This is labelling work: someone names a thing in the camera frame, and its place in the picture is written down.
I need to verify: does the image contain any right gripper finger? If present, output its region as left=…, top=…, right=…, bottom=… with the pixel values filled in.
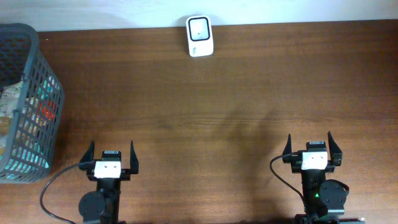
left=282, top=134, right=292, bottom=156
left=328, top=131, right=343, bottom=164

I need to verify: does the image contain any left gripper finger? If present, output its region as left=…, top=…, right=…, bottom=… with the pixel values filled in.
left=129, top=141, right=139, bottom=174
left=80, top=141, right=95, bottom=163

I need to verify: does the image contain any orange noodle packet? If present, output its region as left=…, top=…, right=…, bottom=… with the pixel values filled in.
left=39, top=100, right=58, bottom=122

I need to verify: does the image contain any teal Kleenex tissue pack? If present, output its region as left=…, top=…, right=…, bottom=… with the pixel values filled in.
left=1, top=148, right=50, bottom=183

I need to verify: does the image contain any beige snack bag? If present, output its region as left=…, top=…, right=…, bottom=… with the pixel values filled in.
left=1, top=81, right=23, bottom=154

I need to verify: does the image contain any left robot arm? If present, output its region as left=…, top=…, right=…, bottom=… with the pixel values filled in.
left=78, top=141, right=139, bottom=224

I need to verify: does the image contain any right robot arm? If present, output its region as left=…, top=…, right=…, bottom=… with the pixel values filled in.
left=282, top=133, right=365, bottom=223

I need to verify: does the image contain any white barcode scanner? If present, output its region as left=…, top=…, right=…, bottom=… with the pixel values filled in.
left=186, top=15, right=214, bottom=57

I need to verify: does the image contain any dark grey plastic basket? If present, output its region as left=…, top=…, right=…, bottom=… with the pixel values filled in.
left=1, top=23, right=65, bottom=168

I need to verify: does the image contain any left black cable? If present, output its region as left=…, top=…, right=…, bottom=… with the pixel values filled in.
left=39, top=162, right=82, bottom=224

